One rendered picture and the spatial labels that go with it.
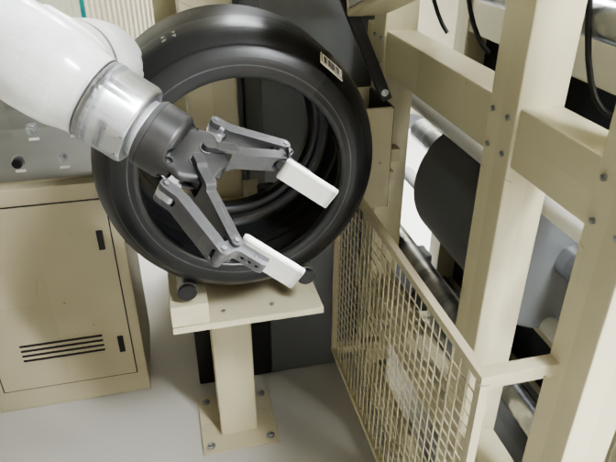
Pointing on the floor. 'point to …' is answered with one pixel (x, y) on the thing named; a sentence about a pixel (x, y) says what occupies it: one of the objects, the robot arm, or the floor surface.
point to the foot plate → (209, 423)
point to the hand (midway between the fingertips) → (308, 231)
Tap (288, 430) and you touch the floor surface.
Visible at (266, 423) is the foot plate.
